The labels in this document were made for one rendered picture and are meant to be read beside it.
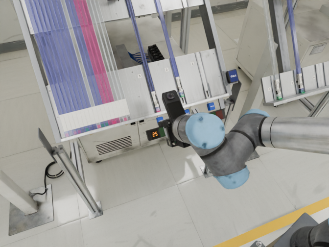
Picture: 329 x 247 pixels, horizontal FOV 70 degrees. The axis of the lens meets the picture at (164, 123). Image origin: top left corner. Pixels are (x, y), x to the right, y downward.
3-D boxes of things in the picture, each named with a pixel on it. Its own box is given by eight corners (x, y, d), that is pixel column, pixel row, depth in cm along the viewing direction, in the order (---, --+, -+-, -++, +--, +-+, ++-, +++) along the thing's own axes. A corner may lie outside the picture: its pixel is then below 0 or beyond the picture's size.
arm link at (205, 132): (208, 160, 48) (184, 127, 47) (190, 153, 59) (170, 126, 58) (236, 136, 50) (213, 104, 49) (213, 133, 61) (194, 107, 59)
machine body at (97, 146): (187, 138, 172) (196, 69, 124) (90, 169, 156) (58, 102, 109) (157, 83, 211) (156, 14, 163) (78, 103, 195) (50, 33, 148)
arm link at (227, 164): (264, 160, 57) (239, 123, 55) (241, 194, 51) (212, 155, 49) (239, 161, 63) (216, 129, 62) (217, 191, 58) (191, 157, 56)
